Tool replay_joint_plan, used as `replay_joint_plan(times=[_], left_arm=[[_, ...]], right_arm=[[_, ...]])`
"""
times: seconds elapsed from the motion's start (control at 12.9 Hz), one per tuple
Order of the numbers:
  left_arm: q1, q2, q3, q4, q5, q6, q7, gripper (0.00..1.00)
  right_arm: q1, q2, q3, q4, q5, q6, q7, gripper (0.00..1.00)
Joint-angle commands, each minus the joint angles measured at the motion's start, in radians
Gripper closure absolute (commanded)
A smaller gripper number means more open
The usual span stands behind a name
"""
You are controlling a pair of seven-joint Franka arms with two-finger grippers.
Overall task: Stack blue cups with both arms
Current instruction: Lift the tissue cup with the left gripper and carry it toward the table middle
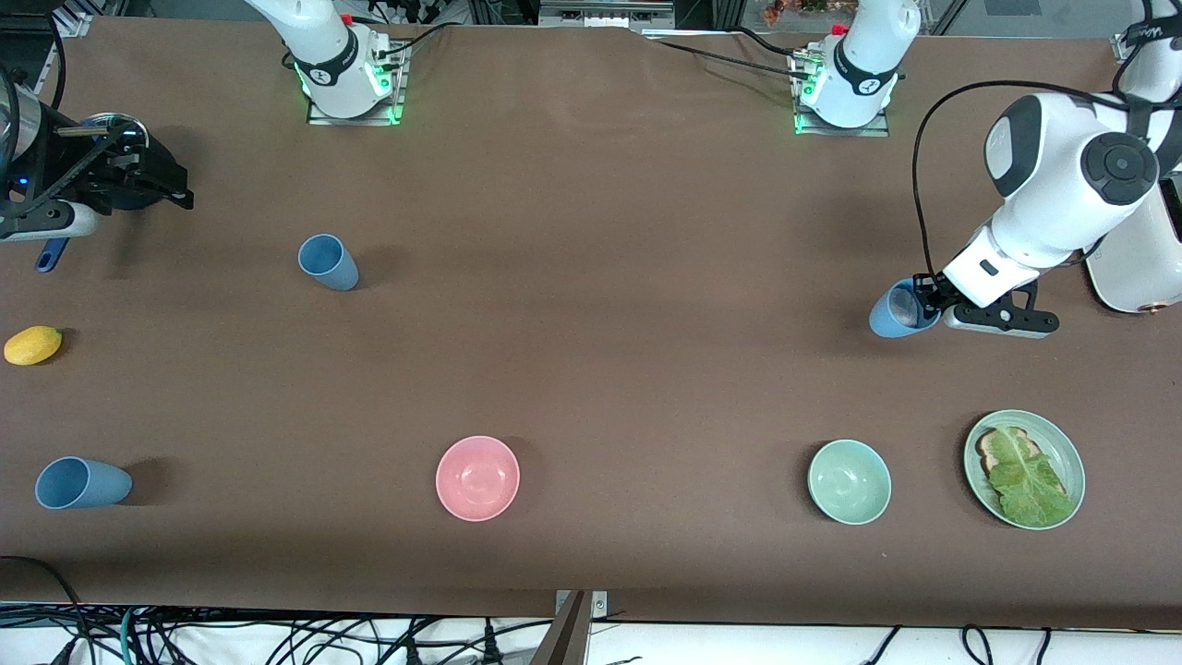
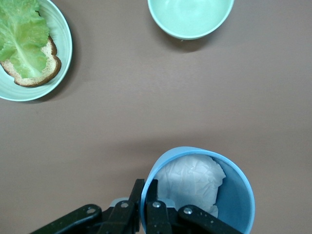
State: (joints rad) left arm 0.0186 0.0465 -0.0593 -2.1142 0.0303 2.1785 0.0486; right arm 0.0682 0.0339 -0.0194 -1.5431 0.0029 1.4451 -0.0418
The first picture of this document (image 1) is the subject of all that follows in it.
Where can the white toaster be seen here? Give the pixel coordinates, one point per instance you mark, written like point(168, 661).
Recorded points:
point(1136, 277)

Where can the toast slice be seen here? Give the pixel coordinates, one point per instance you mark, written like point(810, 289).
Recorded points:
point(988, 451)

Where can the aluminium frame profile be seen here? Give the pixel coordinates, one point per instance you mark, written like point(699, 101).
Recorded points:
point(605, 14)
point(76, 25)

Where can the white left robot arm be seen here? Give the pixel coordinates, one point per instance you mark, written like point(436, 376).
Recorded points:
point(1043, 185)

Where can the blue plastic cup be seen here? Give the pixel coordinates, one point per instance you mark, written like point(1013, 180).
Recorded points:
point(83, 485)
point(332, 268)

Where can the pale green plate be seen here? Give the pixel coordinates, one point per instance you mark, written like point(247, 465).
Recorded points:
point(1062, 443)

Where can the dark blue saucepan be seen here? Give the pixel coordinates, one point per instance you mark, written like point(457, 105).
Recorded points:
point(51, 257)

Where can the green lettuce leaf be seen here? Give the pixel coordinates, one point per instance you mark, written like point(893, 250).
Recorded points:
point(1030, 485)

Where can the silver metal bracket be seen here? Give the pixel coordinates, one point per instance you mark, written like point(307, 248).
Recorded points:
point(600, 605)

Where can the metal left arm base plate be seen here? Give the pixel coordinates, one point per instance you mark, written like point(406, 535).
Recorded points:
point(877, 131)

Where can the glass saucepan lid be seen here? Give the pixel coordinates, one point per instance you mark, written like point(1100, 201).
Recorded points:
point(106, 122)

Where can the blue cup with white inside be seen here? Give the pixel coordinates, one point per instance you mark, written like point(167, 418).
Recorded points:
point(888, 323)

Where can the dark angled bar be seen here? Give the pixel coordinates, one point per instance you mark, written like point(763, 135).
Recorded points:
point(565, 642)

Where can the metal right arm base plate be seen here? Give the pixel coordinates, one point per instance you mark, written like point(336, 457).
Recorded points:
point(397, 92)

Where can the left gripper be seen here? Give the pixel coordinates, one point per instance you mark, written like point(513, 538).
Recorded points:
point(926, 288)

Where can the yellow mango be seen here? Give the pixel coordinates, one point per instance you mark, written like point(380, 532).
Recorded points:
point(32, 346)

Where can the orange artificial flowers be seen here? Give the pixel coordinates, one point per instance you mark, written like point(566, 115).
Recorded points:
point(794, 7)

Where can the pale green bowl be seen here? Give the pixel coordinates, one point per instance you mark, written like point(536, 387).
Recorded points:
point(850, 482)

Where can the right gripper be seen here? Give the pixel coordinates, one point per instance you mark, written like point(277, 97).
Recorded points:
point(118, 177)

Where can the brown table cover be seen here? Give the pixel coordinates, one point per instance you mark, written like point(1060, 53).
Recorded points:
point(591, 388)

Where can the pink bowl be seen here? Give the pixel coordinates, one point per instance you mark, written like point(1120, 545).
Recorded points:
point(477, 478)

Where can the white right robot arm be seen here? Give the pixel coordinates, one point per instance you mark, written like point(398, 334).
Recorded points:
point(323, 55)

